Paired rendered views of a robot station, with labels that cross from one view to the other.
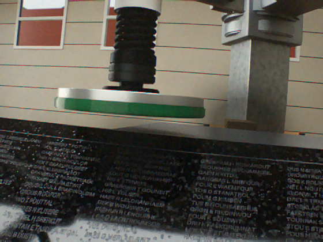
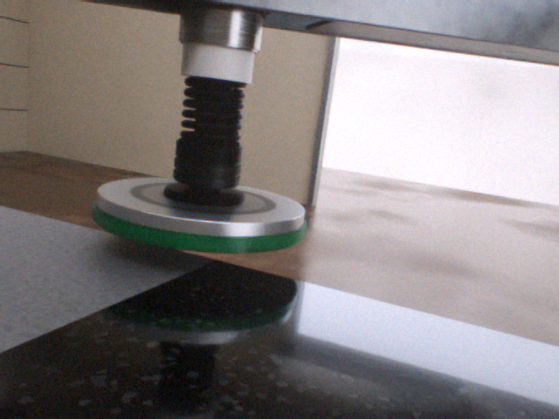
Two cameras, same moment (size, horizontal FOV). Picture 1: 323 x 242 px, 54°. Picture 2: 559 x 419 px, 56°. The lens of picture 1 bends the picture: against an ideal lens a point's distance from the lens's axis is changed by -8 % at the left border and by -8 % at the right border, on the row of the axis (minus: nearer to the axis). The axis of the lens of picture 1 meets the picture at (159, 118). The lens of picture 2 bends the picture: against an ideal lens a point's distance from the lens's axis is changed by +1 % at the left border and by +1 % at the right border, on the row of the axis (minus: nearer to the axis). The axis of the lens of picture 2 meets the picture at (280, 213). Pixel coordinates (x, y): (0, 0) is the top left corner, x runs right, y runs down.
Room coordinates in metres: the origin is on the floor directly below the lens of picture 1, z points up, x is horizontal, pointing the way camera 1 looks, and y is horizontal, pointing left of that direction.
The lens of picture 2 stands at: (1.02, 0.20, 0.99)
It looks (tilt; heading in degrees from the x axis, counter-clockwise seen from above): 12 degrees down; 188
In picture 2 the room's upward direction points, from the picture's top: 7 degrees clockwise
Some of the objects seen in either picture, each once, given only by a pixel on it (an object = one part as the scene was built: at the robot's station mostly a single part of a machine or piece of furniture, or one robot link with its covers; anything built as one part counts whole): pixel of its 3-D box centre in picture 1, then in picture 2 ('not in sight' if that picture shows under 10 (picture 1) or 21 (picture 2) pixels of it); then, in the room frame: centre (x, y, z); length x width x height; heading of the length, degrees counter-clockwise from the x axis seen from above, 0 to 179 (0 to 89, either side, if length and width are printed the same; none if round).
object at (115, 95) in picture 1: (130, 97); (204, 202); (0.49, 0.05, 0.88); 0.21 x 0.21 x 0.01
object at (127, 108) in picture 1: (130, 99); (204, 205); (0.49, 0.05, 0.87); 0.22 x 0.22 x 0.04
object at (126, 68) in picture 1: (132, 70); (208, 165); (0.49, 0.05, 0.92); 0.07 x 0.07 x 0.01
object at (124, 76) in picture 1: (131, 78); (206, 176); (0.49, 0.05, 0.91); 0.07 x 0.07 x 0.01
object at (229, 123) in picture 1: (239, 127); not in sight; (1.17, -0.28, 0.81); 0.20 x 0.10 x 0.05; 171
